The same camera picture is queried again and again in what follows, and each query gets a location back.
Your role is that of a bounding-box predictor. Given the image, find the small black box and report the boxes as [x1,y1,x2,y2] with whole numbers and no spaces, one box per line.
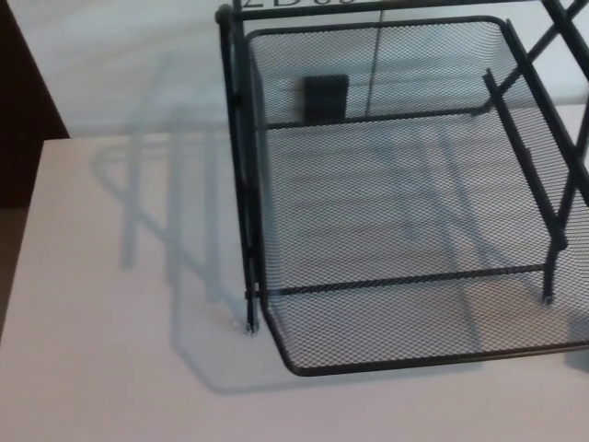
[303,74,350,124]

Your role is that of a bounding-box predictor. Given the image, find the dark brown wooden cabinet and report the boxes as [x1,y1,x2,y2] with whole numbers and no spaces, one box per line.
[0,0,71,208]

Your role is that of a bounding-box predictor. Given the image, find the black wire mesh file tray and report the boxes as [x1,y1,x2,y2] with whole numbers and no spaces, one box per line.
[215,0,589,378]

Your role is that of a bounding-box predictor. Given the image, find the thin grey cable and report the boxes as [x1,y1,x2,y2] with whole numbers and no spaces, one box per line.
[366,8,384,114]

